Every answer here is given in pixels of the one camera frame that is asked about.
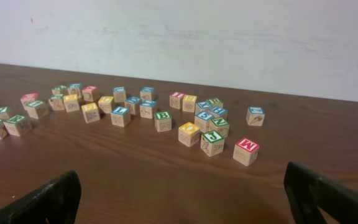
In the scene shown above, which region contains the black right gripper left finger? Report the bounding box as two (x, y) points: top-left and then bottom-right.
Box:
(0, 170), (81, 224)

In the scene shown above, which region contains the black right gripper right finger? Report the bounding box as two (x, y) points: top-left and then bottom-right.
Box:
(283, 162), (358, 224)

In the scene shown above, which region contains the yellow C block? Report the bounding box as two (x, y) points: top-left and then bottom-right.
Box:
(81, 103), (101, 123)

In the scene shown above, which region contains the yellow O block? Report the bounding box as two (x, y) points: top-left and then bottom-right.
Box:
(178, 122), (201, 147)

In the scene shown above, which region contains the green B block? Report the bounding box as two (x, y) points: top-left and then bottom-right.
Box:
(154, 111), (172, 132)

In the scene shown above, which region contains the red M block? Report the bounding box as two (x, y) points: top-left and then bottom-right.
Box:
(233, 138), (260, 166)

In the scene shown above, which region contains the green R block left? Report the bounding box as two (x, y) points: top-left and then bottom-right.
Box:
(4, 114), (32, 137)

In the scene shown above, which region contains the green r block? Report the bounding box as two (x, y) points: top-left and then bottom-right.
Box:
(207, 98), (223, 107)
(4, 114), (32, 137)

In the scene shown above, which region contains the blue 2 block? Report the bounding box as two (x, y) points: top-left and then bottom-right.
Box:
(246, 106), (265, 126)

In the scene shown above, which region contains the green 7 block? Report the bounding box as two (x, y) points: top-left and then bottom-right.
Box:
(25, 100), (49, 119)

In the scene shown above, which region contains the green J block left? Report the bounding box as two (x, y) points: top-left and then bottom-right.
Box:
(48, 94), (65, 111)

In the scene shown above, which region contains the green j block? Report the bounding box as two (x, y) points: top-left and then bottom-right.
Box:
(48, 94), (65, 111)
(201, 130), (225, 157)

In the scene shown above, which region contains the yellow K block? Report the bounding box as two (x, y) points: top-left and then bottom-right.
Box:
(63, 94), (80, 113)

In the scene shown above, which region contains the green V block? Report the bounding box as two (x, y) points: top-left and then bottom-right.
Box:
(0, 106), (12, 119)

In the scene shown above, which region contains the blue L block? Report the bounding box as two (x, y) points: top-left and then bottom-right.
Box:
(111, 106), (131, 127)

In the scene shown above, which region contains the red U block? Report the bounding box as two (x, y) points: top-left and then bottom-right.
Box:
(21, 93), (39, 110)

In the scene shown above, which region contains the yellow S block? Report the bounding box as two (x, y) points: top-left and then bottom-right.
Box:
(98, 96), (115, 114)

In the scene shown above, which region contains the green N block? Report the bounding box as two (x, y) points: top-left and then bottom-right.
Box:
(208, 117), (230, 138)

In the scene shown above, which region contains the green Z block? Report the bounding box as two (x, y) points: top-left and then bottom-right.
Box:
(52, 85), (68, 95)

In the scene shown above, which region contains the red A block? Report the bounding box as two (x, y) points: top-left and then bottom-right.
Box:
(82, 86), (100, 102)

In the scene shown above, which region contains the blue P block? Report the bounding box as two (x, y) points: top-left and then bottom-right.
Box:
(68, 83), (82, 98)

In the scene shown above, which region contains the blue H block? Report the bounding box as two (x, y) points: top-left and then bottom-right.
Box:
(209, 106), (227, 119)

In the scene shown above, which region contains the blue Q block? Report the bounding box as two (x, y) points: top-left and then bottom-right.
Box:
(124, 96), (142, 115)

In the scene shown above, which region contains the blue U block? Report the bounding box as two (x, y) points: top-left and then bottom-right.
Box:
(112, 86), (126, 103)

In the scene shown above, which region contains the blue 5 block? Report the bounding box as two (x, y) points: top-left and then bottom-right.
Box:
(195, 111), (214, 133)

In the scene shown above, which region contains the green R block right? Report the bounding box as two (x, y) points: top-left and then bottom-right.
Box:
(207, 98), (223, 107)

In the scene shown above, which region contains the blue T block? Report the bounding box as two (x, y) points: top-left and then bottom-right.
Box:
(140, 100), (157, 119)

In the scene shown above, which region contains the blue X block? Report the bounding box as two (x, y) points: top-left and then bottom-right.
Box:
(195, 101), (212, 114)

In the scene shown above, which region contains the blue D block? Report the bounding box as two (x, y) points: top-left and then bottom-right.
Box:
(140, 86), (155, 101)

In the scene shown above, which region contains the plain yellow block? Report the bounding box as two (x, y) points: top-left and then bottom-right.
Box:
(182, 95), (197, 113)

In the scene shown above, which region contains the red I block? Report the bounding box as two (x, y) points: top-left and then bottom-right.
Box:
(169, 91), (185, 110)

